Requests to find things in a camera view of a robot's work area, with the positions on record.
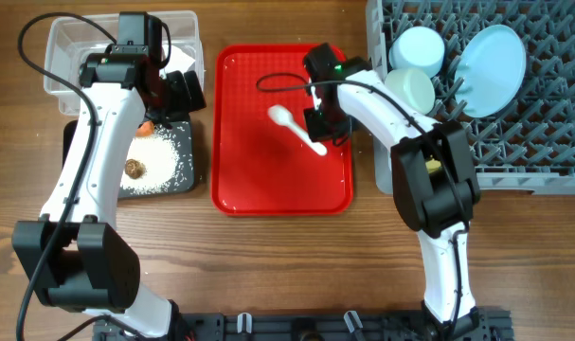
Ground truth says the red plastic tray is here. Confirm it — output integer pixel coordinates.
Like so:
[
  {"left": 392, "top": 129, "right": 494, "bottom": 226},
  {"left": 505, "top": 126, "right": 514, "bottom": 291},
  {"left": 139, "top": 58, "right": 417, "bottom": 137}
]
[{"left": 210, "top": 44, "right": 353, "bottom": 216}]

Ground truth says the green bowl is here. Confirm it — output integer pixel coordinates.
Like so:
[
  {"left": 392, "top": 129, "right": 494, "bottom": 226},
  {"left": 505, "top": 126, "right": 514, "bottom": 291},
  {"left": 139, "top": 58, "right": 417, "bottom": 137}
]
[{"left": 385, "top": 68, "right": 436, "bottom": 115}]

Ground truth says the white plastic spoon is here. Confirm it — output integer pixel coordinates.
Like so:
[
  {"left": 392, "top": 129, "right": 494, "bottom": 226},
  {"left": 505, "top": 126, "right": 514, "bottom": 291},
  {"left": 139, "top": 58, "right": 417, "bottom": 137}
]
[{"left": 267, "top": 105, "right": 328, "bottom": 156}]

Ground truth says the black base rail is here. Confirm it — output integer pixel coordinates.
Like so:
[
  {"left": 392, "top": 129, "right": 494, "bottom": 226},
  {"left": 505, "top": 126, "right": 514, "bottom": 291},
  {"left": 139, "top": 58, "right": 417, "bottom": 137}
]
[{"left": 92, "top": 308, "right": 515, "bottom": 341}]

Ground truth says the orange carrot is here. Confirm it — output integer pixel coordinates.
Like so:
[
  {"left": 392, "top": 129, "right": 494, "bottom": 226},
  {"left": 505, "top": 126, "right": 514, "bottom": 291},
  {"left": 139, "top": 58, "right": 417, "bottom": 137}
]
[{"left": 135, "top": 121, "right": 155, "bottom": 137}]

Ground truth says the black waste tray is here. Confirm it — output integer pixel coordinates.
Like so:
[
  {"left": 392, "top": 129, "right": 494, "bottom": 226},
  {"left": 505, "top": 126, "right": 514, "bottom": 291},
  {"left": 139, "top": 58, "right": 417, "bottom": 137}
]
[{"left": 62, "top": 117, "right": 196, "bottom": 199}]

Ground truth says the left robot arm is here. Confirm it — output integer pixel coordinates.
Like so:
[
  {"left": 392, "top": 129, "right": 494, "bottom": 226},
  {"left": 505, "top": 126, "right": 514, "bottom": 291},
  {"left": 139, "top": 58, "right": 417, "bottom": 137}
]
[{"left": 11, "top": 11, "right": 206, "bottom": 340}]

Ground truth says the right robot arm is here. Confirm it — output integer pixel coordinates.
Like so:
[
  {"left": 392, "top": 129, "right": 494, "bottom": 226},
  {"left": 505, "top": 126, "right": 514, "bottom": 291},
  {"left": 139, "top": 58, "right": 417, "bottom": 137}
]
[{"left": 292, "top": 44, "right": 480, "bottom": 340}]

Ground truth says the light blue plate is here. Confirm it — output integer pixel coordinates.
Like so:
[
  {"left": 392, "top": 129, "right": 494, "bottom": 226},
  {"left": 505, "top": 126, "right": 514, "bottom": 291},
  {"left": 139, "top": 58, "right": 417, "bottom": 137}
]
[{"left": 454, "top": 25, "right": 527, "bottom": 118}]

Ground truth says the grey dishwasher rack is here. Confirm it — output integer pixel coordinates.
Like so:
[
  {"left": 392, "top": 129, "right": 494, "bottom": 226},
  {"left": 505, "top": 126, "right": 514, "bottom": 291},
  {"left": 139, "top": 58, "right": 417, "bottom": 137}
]
[{"left": 366, "top": 0, "right": 575, "bottom": 195}]

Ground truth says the light blue bowl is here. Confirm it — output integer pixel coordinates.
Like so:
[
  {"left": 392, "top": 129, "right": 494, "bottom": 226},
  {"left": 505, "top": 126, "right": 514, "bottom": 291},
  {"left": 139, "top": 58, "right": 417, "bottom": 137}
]
[{"left": 388, "top": 27, "right": 445, "bottom": 78}]

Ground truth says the brown food lump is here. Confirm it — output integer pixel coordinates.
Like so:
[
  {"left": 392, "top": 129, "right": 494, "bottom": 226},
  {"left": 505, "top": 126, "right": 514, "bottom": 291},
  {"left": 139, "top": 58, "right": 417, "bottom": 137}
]
[{"left": 124, "top": 159, "right": 146, "bottom": 179}]

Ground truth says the yellow plastic cup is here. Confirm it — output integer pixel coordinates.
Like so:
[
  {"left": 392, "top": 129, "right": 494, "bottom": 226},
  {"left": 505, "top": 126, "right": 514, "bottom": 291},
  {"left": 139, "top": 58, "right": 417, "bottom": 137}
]
[{"left": 425, "top": 159, "right": 441, "bottom": 173}]

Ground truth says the clear plastic bin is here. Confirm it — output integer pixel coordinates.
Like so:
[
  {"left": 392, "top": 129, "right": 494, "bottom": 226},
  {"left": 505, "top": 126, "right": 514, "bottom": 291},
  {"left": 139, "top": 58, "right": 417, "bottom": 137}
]
[{"left": 44, "top": 10, "right": 205, "bottom": 116}]

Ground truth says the white rice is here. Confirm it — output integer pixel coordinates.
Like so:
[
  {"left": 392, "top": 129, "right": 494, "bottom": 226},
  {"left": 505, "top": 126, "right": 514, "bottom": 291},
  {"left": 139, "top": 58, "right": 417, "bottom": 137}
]
[{"left": 120, "top": 127, "right": 179, "bottom": 196}]

